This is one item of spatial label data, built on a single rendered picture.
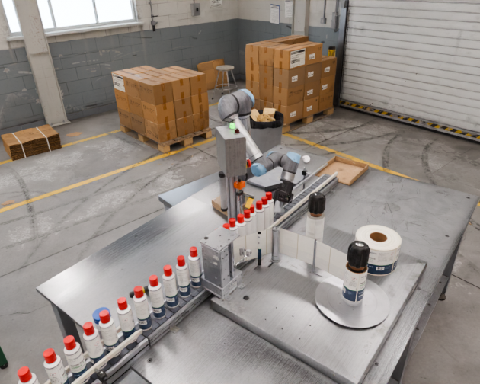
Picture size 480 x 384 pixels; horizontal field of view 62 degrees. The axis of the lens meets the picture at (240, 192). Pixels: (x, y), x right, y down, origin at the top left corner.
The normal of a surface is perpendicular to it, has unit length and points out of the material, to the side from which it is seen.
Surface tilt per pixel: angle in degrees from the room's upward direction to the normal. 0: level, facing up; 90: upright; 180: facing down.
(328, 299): 0
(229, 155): 90
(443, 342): 0
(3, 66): 90
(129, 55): 90
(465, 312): 0
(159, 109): 89
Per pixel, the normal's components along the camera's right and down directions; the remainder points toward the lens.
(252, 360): -0.03, -0.87
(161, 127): 0.63, 0.32
